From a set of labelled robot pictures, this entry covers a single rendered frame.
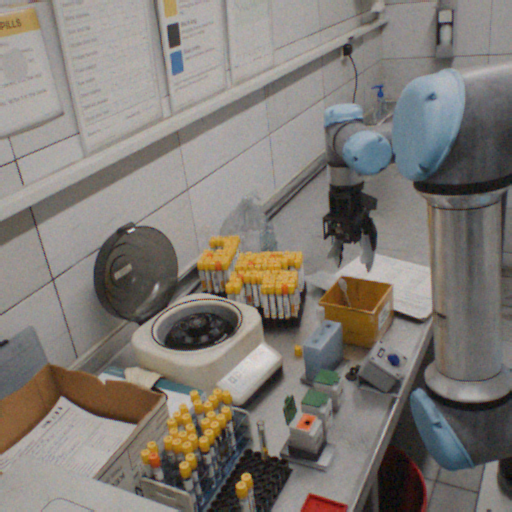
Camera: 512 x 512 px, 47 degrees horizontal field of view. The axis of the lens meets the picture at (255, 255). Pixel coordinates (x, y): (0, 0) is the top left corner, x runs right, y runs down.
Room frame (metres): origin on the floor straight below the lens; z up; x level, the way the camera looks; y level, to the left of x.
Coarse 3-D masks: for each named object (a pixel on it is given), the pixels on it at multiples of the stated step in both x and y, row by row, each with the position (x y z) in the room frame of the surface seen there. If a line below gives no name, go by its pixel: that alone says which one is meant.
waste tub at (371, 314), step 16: (336, 288) 1.22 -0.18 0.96; (352, 288) 1.23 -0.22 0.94; (368, 288) 1.21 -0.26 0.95; (384, 288) 1.18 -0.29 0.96; (320, 304) 1.14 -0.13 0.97; (336, 304) 1.21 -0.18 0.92; (352, 304) 1.23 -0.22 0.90; (368, 304) 1.21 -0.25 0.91; (384, 304) 1.12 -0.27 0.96; (336, 320) 1.12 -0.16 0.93; (352, 320) 1.10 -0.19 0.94; (368, 320) 1.07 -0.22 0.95; (384, 320) 1.12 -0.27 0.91; (352, 336) 1.10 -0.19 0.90; (368, 336) 1.08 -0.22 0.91
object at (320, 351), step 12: (324, 324) 1.05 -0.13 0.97; (336, 324) 1.04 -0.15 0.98; (312, 336) 1.01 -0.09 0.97; (324, 336) 1.00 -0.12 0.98; (336, 336) 1.02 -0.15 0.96; (312, 348) 0.97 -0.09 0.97; (324, 348) 0.98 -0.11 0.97; (336, 348) 1.02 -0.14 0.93; (312, 360) 0.97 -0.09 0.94; (324, 360) 0.97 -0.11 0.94; (336, 360) 1.02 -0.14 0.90; (348, 360) 1.03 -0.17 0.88; (312, 372) 0.98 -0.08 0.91; (312, 384) 0.98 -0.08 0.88
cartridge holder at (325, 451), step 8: (288, 440) 0.82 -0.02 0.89; (288, 448) 0.78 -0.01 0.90; (296, 448) 0.78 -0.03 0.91; (320, 448) 0.77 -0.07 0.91; (328, 448) 0.79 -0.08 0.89; (336, 448) 0.79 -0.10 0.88; (280, 456) 0.79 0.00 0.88; (288, 456) 0.78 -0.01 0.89; (296, 456) 0.78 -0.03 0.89; (304, 456) 0.77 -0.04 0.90; (312, 456) 0.76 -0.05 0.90; (320, 456) 0.77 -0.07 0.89; (328, 456) 0.77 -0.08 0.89; (304, 464) 0.77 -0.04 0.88; (312, 464) 0.76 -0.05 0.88; (320, 464) 0.75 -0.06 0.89; (328, 464) 0.75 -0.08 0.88
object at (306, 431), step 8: (296, 416) 0.81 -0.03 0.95; (304, 416) 0.80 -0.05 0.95; (312, 416) 0.80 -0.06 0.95; (296, 424) 0.79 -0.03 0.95; (304, 424) 0.79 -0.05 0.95; (312, 424) 0.78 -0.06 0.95; (320, 424) 0.79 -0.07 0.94; (296, 432) 0.78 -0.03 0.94; (304, 432) 0.77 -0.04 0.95; (312, 432) 0.77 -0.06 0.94; (320, 432) 0.79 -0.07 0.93; (296, 440) 0.78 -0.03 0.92; (304, 440) 0.77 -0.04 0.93; (312, 440) 0.76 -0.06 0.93; (320, 440) 0.78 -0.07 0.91; (304, 448) 0.77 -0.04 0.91; (312, 448) 0.76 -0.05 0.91
